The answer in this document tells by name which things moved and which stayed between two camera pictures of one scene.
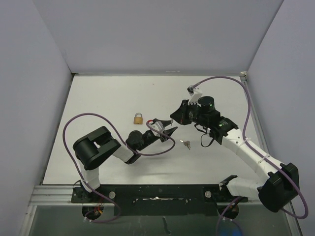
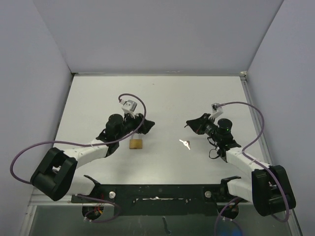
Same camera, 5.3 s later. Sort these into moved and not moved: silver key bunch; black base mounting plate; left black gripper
Moved: left black gripper
Not moved: silver key bunch; black base mounting plate
